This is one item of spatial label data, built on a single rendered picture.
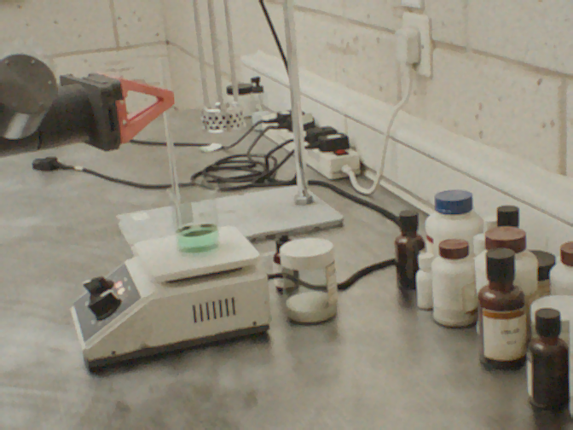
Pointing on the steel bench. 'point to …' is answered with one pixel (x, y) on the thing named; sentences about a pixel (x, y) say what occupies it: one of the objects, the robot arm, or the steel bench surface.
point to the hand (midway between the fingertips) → (164, 98)
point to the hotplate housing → (182, 314)
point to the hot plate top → (166, 256)
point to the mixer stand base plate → (240, 217)
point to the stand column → (296, 103)
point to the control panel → (130, 294)
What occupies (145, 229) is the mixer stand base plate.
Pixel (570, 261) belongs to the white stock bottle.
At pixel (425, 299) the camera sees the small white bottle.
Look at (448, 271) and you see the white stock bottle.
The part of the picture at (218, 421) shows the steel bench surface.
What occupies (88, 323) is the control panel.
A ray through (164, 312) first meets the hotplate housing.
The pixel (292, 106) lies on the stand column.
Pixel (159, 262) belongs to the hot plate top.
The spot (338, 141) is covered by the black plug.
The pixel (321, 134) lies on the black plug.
